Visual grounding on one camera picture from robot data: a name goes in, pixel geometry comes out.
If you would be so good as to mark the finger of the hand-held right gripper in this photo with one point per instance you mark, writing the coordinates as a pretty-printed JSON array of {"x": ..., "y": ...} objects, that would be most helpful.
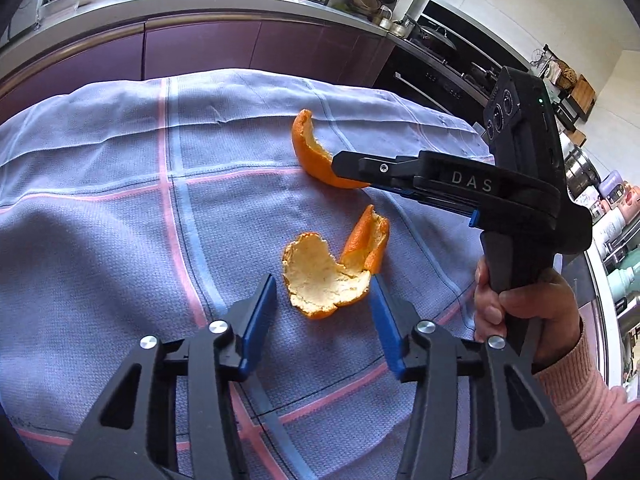
[
  {"x": 430, "y": 199},
  {"x": 370, "y": 165}
]

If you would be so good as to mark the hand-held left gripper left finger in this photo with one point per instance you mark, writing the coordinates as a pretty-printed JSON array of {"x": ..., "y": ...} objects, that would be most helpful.
[{"x": 260, "y": 320}]

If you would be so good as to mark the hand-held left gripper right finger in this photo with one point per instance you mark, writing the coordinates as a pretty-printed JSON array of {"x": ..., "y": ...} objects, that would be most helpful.
[{"x": 385, "y": 330}]

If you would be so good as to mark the orange peel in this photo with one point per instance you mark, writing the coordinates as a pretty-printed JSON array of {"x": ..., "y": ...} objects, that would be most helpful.
[
  {"x": 315, "y": 275},
  {"x": 312, "y": 155}
]

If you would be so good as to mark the person's right forearm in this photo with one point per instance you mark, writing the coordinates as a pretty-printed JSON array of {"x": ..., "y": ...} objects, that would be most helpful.
[{"x": 585, "y": 400}]

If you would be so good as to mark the person's right hand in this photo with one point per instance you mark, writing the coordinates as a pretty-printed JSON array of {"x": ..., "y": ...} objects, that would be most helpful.
[{"x": 545, "y": 300}]

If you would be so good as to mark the stainless steel pot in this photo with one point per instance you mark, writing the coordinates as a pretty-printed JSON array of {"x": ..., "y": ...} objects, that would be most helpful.
[{"x": 582, "y": 172}]

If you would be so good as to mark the black built-in oven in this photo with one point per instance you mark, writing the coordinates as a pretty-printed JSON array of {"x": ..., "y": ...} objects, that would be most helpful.
[{"x": 425, "y": 75}]

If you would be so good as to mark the wooden box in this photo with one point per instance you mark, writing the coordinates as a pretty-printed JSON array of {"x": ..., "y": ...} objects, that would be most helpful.
[{"x": 584, "y": 92}]

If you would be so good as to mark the green thermos bottle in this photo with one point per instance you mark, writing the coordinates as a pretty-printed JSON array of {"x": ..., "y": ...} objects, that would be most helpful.
[{"x": 625, "y": 282}]

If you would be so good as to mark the woven basket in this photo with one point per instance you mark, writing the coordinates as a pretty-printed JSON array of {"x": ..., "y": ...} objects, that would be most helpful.
[{"x": 565, "y": 76}]

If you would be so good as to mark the black gas cooktop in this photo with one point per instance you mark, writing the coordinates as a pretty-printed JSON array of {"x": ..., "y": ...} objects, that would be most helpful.
[{"x": 450, "y": 57}]

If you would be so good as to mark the black cooking pot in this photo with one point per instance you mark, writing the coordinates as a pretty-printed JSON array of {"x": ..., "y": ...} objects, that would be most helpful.
[{"x": 480, "y": 72}]

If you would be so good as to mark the wok with glass lid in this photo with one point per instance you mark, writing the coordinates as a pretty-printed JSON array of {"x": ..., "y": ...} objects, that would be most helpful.
[{"x": 435, "y": 35}]

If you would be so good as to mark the purple base cabinets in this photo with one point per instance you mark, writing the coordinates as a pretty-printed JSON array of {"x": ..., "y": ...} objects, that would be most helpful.
[{"x": 225, "y": 45}]

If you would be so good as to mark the blue checked tablecloth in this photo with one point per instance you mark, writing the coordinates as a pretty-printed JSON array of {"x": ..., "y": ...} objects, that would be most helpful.
[{"x": 100, "y": 210}]

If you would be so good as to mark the white kitchen countertop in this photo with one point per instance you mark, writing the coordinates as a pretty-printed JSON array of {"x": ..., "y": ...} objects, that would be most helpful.
[{"x": 150, "y": 7}]

